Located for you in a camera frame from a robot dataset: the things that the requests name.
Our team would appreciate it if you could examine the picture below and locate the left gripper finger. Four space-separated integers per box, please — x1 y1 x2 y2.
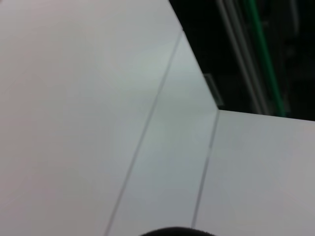
139 226 218 236

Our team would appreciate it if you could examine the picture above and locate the green strip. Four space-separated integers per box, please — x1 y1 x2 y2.
246 0 290 118

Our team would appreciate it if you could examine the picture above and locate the white metal rail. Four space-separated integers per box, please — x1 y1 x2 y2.
218 0 269 115

